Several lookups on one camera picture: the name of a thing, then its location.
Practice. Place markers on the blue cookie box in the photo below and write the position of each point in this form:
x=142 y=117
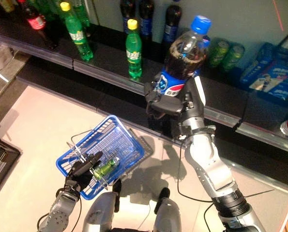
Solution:
x=286 y=54
x=279 y=84
x=257 y=65

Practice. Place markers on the black metal shelf board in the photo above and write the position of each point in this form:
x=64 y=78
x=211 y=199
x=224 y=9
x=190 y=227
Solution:
x=85 y=87
x=107 y=54

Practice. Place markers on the black metal frame stand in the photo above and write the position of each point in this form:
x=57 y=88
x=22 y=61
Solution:
x=3 y=142

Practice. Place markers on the Coca-Cola bottle red cap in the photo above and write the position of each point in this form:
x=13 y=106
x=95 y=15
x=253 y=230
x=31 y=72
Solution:
x=37 y=23

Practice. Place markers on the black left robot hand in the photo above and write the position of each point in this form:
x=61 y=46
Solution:
x=82 y=174

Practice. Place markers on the blue plastic shopping basket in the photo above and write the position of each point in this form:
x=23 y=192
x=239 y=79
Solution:
x=114 y=137

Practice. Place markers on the silver right robot leg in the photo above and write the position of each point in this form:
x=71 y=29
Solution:
x=169 y=217

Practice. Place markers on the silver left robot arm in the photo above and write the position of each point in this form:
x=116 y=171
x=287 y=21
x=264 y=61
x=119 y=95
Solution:
x=59 y=212

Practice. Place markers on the silver robot leg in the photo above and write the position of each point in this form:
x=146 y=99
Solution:
x=100 y=212
x=169 y=217

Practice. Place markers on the yellow tea drink bottle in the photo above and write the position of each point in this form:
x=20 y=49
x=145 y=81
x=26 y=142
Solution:
x=8 y=5

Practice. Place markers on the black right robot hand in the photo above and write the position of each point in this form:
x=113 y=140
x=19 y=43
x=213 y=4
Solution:
x=165 y=106

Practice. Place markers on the dark stone plinth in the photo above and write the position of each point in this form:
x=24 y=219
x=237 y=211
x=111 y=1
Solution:
x=13 y=84

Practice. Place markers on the silver left robot leg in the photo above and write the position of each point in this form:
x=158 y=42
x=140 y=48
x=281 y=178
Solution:
x=100 y=212

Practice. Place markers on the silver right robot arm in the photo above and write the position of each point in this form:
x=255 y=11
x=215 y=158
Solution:
x=206 y=157

